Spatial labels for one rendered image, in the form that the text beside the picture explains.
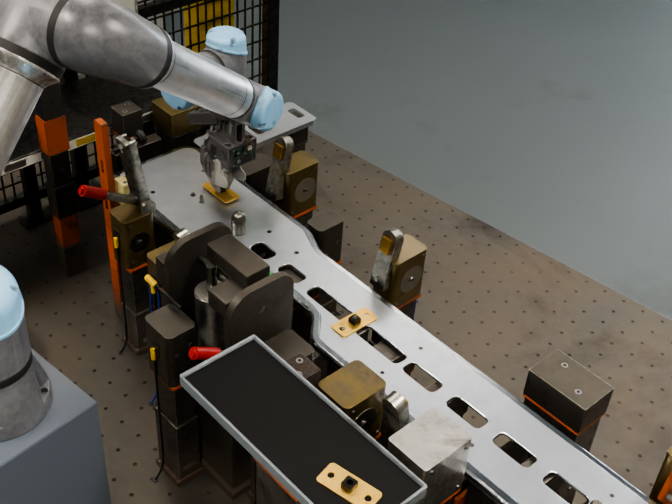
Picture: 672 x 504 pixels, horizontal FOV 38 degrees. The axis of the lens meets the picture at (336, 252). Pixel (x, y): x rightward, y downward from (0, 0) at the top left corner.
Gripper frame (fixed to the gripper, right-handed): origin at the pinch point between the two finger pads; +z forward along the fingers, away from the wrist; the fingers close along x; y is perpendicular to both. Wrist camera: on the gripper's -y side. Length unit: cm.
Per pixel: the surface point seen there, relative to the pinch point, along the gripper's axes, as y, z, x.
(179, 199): -3.4, 2.5, -8.1
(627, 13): -112, 104, 353
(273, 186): 5.9, 1.3, 9.3
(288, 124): -12.5, 2.6, 28.8
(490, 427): 79, 1, -5
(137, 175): 1.6, -11.5, -20.5
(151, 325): 32.0, -6.0, -38.0
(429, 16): -172, 105, 262
